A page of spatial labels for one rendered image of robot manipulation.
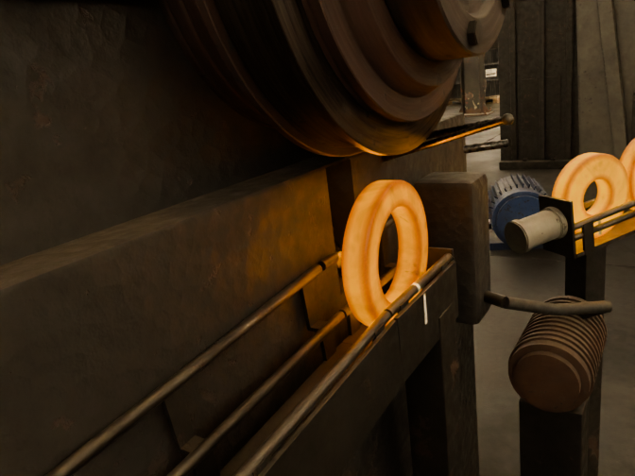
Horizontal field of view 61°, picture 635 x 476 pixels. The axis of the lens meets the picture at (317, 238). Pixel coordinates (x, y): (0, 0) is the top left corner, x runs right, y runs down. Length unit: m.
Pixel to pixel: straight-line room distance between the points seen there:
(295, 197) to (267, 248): 0.07
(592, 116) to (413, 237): 2.71
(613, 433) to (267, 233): 1.27
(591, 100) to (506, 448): 2.25
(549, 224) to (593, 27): 2.42
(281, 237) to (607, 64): 2.85
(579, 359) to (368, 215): 0.47
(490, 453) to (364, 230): 1.04
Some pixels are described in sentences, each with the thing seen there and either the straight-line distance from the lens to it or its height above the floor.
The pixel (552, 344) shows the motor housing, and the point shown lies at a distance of 0.93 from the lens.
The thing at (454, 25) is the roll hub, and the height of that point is 1.00.
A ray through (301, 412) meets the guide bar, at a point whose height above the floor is 0.70.
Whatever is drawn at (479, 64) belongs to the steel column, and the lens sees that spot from 9.39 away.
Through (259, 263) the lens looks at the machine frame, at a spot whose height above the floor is 0.80.
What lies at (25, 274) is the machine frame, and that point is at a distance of 0.42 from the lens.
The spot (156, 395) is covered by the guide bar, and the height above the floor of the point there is 0.74.
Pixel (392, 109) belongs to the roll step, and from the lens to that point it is 0.55.
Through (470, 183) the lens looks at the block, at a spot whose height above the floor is 0.80.
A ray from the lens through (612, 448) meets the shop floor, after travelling 1.62.
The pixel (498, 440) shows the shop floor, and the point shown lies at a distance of 1.59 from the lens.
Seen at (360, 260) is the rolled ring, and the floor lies 0.78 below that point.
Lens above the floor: 0.98
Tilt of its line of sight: 17 degrees down
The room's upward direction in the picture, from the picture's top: 7 degrees counter-clockwise
